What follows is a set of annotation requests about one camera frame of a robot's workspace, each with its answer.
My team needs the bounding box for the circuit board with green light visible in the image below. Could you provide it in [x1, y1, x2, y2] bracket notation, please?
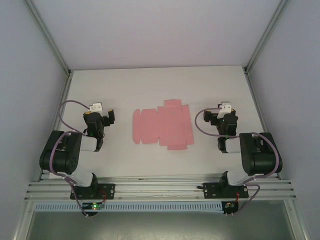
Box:
[83, 202, 105, 211]

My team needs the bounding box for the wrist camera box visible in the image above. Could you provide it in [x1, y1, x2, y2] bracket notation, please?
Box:
[89, 101, 104, 113]
[216, 100, 232, 119]

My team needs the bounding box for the pink paper box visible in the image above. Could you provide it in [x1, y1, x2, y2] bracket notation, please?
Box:
[132, 99, 195, 151]

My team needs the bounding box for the aluminium mounting rail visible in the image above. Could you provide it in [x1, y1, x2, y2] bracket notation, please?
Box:
[24, 177, 298, 202]

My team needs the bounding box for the aluminium table side rail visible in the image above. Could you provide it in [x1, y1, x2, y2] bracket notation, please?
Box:
[37, 71, 74, 182]
[243, 72, 282, 180]

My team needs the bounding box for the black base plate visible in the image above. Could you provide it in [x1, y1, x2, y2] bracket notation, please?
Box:
[203, 181, 250, 200]
[69, 183, 116, 201]

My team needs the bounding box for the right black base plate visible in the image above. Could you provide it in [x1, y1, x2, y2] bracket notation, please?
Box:
[203, 181, 250, 200]

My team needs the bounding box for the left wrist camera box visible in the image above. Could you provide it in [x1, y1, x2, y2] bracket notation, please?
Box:
[89, 101, 104, 113]

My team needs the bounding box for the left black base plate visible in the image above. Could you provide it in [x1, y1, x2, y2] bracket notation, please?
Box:
[69, 183, 116, 201]

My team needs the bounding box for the aluminium frame post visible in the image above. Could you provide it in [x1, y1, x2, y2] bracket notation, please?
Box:
[243, 0, 289, 75]
[24, 0, 74, 76]

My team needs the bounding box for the grey metal panel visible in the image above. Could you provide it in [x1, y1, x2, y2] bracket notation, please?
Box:
[24, 210, 306, 240]

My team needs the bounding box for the white slotted cable duct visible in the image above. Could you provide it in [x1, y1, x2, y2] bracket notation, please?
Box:
[34, 202, 223, 212]

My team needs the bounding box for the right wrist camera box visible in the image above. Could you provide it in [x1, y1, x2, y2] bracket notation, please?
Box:
[216, 100, 232, 119]

